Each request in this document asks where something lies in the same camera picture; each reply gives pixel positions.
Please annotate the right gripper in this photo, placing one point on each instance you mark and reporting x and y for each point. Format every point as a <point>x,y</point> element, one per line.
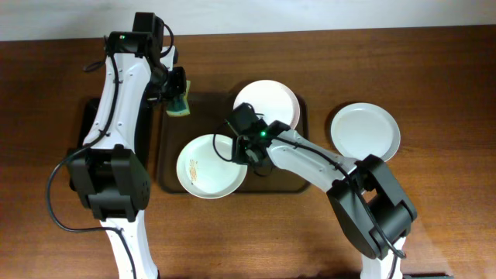
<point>238,155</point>

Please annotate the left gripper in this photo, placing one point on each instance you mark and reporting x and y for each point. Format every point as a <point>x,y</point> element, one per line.
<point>180,86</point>

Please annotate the green yellow sponge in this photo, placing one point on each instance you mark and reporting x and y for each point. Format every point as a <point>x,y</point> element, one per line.
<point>179,106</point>

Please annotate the white plate bottom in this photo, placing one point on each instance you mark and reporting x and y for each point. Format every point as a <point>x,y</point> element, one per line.
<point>201,171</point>

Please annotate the white plate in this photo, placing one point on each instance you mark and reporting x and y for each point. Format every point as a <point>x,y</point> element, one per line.
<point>273,100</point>
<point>201,171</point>
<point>361,129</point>

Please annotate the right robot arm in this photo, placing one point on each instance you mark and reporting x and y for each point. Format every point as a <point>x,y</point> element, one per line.
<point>374,212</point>

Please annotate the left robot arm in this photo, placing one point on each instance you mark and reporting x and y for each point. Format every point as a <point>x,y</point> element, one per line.
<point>108,171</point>

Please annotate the brown serving tray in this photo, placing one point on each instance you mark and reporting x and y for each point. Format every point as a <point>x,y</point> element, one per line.
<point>207,114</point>

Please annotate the black tray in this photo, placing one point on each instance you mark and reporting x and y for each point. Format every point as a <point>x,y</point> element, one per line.
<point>87,120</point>

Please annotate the white plate top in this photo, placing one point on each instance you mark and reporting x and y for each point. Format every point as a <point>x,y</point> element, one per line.
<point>273,100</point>

